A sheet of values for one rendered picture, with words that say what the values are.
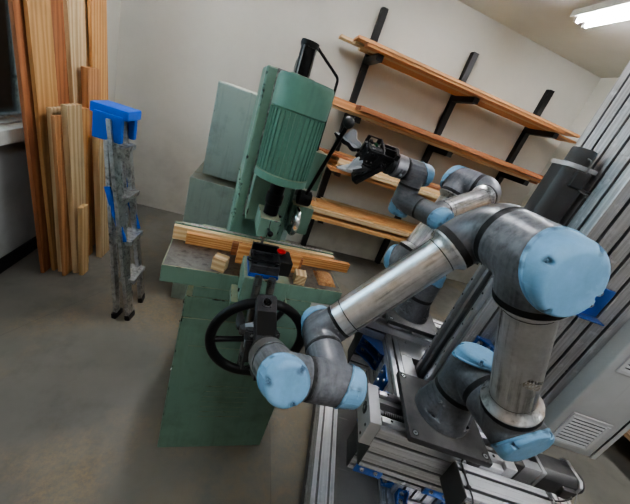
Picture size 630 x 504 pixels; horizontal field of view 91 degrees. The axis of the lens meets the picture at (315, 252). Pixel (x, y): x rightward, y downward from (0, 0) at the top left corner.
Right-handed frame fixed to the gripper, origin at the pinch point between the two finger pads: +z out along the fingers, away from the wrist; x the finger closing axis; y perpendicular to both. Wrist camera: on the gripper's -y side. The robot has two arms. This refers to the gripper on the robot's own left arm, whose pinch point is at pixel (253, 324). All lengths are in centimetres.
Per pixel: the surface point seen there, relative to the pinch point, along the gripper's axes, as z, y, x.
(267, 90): 24, -75, -5
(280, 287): 10.7, -9.7, 8.1
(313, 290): 21.6, -9.8, 22.8
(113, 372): 99, 49, -45
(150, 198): 279, -66, -76
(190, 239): 33.6, -20.1, -20.2
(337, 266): 33, -20, 36
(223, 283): 22.9, -7.6, -7.5
